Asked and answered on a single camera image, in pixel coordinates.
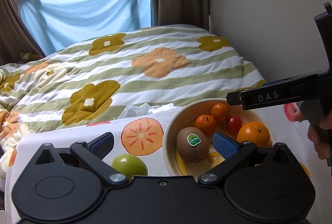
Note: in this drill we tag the small orange mandarin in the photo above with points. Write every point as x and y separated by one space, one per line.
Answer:
206 124

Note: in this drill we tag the brown left curtain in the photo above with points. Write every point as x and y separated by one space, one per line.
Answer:
15 37

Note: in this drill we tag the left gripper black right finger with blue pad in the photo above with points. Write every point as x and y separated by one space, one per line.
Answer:
232 151

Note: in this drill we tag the white fruit print tablecloth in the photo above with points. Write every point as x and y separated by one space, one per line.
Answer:
152 138

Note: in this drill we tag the brown kiwi with sticker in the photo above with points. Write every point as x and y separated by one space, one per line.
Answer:
192 145

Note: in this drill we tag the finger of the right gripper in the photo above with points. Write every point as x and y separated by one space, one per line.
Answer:
276 82
235 98

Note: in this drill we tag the floral striped quilt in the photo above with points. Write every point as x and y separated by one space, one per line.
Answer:
94 80

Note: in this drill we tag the red cherry tomato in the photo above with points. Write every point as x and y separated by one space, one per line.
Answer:
234 124

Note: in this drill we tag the orange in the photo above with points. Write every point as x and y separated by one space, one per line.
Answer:
255 132

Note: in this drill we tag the light blue window cloth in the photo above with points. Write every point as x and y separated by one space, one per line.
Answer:
56 24

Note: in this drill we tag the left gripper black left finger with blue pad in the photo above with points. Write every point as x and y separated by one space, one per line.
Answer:
90 156

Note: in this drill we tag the green apple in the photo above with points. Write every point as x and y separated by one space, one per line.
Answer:
129 165

